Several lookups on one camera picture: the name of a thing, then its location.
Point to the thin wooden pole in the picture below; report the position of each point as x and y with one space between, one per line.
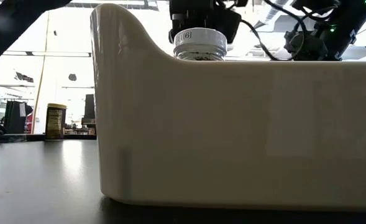
39 84

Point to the white plastic bin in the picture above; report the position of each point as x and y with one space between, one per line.
232 130

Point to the black background cabinet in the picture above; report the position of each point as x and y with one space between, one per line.
13 118

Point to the yellow-lid spice jar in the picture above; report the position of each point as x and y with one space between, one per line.
55 121

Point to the red background object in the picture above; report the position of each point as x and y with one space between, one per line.
30 124

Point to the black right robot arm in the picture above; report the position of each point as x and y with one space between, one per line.
350 25

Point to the white-lid seasoning jar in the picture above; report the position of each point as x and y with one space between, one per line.
201 39

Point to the black metal table frame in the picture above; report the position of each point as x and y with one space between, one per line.
30 137

